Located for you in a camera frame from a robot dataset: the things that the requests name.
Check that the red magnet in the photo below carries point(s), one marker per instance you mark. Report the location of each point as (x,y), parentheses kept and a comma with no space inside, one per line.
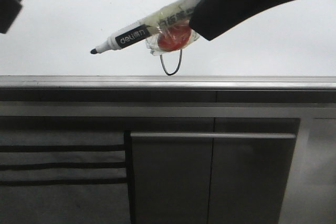
(171,38)

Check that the grey aluminium whiteboard frame rail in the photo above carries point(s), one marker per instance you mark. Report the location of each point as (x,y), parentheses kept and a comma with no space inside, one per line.
(40,82)

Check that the grey cabinet with handle bar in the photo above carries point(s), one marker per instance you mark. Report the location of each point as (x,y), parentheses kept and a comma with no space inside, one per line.
(205,170)

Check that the grey drawer unit black slots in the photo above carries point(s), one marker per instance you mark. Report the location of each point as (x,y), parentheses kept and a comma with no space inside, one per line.
(62,172)

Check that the white black whiteboard marker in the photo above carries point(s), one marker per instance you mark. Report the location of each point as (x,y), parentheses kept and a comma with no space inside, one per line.
(176,13)

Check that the white whiteboard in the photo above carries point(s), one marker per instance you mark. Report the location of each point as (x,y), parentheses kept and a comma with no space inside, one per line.
(55,37)

